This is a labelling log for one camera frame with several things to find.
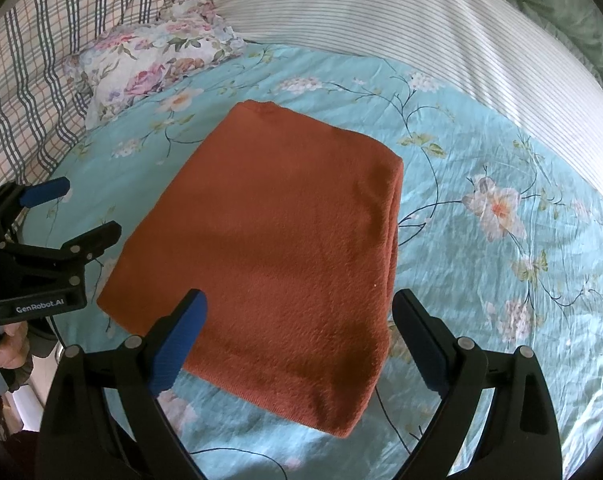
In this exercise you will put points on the white striped pillow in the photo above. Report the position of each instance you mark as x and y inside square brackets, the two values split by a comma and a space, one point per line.
[485, 48]

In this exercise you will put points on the light blue floral bedsheet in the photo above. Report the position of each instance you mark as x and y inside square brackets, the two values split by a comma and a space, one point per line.
[499, 238]

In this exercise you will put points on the rust orange knit garment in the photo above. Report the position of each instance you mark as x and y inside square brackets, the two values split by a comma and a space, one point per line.
[288, 226]

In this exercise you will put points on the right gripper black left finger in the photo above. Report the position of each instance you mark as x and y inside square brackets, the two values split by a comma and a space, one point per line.
[102, 418]

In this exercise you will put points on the plaid checked blanket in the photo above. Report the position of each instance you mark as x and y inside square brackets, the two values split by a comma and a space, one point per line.
[41, 114]

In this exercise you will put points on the person's left hand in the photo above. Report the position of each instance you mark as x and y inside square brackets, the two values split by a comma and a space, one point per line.
[14, 346]

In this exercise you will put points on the floral pink white pillow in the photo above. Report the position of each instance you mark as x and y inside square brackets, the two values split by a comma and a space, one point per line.
[129, 62]

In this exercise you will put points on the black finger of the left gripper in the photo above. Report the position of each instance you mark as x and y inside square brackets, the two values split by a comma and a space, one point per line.
[35, 195]
[92, 244]

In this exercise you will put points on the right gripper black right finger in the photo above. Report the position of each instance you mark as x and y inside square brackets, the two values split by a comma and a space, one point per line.
[495, 418]

